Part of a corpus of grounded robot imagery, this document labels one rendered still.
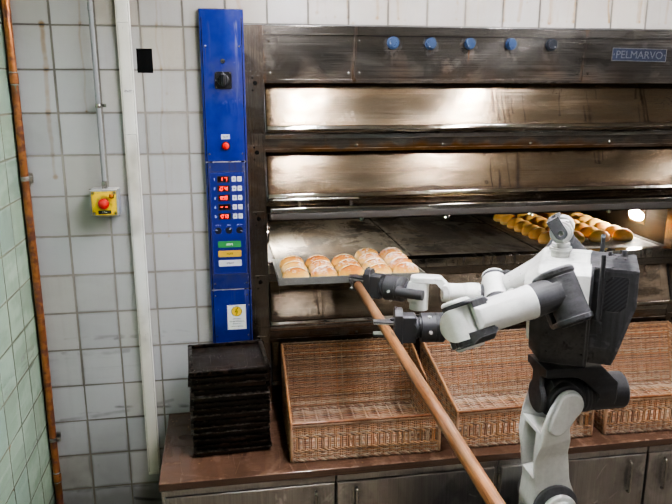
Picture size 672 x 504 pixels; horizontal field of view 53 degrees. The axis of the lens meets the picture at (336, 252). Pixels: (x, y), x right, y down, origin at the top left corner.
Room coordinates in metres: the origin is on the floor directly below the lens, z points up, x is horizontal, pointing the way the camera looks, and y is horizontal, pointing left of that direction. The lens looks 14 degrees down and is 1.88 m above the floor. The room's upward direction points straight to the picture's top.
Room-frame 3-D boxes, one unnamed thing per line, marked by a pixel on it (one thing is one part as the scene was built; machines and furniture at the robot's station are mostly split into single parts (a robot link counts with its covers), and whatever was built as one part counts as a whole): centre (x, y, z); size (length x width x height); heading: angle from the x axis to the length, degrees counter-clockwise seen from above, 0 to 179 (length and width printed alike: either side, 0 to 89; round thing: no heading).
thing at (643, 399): (2.64, -1.26, 0.72); 0.56 x 0.49 x 0.28; 98
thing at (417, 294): (2.24, -0.26, 1.19); 0.11 x 0.11 x 0.11; 64
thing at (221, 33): (3.54, 0.57, 1.07); 1.93 x 0.16 x 2.15; 9
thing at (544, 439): (1.91, -0.67, 0.78); 0.18 x 0.15 x 0.47; 8
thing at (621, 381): (1.92, -0.74, 1.00); 0.28 x 0.13 x 0.18; 98
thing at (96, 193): (2.51, 0.86, 1.46); 0.10 x 0.07 x 0.10; 99
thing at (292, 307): (2.80, -0.61, 1.02); 1.79 x 0.11 x 0.19; 99
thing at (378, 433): (2.44, -0.08, 0.72); 0.56 x 0.49 x 0.28; 98
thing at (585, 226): (3.33, -1.11, 1.21); 0.61 x 0.48 x 0.06; 9
